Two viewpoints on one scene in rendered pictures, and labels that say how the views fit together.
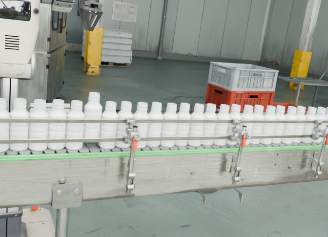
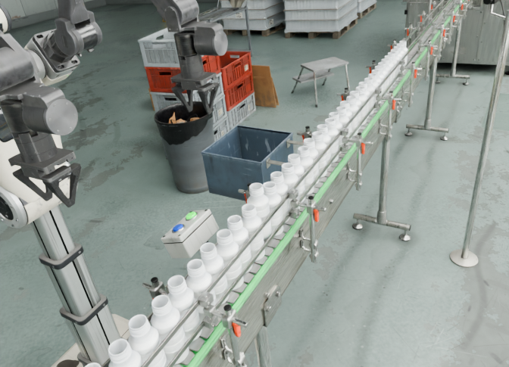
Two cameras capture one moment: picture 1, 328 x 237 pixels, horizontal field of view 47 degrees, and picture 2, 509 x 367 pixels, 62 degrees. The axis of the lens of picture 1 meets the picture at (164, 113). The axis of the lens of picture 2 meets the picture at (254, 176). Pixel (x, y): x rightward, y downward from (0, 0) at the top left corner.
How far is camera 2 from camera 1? 0.92 m
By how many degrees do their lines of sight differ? 33
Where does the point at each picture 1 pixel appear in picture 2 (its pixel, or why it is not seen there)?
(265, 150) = not seen: hidden behind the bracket
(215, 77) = (152, 57)
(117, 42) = not seen: outside the picture
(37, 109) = (229, 245)
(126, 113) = (282, 186)
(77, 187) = (277, 290)
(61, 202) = (270, 314)
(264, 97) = (211, 58)
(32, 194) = (251, 330)
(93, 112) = (266, 207)
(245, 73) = not seen: hidden behind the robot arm
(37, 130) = (237, 266)
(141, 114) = (293, 178)
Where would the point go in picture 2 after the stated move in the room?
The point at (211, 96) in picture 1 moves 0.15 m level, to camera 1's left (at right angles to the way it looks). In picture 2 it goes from (156, 82) to (139, 86)
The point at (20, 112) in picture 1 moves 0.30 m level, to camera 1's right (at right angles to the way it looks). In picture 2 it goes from (217, 261) to (314, 211)
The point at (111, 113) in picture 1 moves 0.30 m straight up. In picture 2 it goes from (276, 197) to (266, 96)
